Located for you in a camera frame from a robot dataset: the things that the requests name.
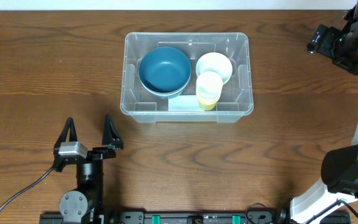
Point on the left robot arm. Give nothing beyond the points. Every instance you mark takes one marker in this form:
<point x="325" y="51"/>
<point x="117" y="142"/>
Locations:
<point x="84" y="204"/>

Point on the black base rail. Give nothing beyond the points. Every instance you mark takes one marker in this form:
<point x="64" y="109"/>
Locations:
<point x="252" y="216"/>

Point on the white small bowl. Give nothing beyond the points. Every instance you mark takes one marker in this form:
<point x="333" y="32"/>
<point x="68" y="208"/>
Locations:
<point x="215" y="62"/>

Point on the cream cup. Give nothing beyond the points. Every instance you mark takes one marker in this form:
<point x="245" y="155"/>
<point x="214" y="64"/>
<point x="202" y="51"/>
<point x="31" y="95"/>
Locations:
<point x="209" y="82"/>

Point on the yellow cup front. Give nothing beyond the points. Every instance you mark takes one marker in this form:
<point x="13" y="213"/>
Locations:
<point x="207" y="107"/>

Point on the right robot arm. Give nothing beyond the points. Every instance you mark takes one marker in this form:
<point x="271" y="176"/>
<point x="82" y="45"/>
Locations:
<point x="338" y="184"/>

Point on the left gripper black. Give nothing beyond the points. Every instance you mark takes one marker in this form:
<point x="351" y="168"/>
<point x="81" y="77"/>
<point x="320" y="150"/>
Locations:
<point x="94" y="153"/>

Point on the yellow cup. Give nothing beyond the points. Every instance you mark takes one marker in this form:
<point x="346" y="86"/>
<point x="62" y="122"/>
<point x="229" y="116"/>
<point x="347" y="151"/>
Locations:
<point x="207" y="107"/>
<point x="205" y="102"/>

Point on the dark blue bowl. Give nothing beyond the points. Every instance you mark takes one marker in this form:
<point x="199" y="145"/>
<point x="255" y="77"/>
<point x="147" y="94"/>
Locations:
<point x="165" y="71"/>
<point x="166" y="96"/>

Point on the pink cup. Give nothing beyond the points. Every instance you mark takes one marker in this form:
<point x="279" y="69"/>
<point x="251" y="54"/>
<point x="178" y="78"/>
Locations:
<point x="208" y="99"/>

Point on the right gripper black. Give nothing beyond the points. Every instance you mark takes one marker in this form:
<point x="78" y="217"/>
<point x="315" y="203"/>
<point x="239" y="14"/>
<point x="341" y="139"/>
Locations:
<point x="327" y="43"/>

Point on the clear plastic storage container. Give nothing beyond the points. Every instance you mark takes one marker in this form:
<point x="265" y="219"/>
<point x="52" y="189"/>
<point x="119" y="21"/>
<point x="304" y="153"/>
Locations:
<point x="236" y="99"/>

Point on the light blue cup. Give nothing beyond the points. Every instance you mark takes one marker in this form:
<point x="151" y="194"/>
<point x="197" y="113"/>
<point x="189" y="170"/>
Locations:
<point x="208" y="95"/>

